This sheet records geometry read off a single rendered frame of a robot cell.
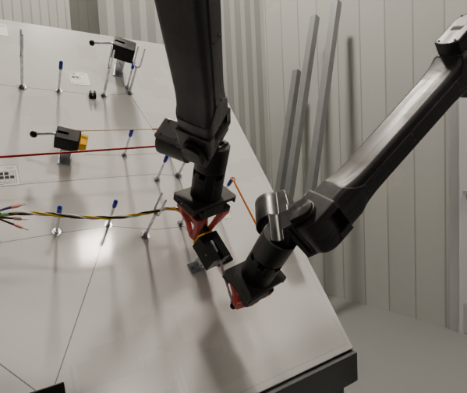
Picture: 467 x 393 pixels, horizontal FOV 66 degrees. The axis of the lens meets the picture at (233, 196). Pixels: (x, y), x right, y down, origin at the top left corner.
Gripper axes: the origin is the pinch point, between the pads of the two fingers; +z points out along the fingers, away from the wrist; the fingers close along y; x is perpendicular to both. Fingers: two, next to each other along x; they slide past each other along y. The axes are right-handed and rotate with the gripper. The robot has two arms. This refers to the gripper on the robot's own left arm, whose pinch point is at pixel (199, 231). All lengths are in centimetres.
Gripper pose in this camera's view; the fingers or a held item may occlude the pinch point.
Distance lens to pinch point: 72.4
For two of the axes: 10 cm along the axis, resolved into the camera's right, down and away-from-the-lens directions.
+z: -1.8, 8.2, 5.4
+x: 6.6, 5.1, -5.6
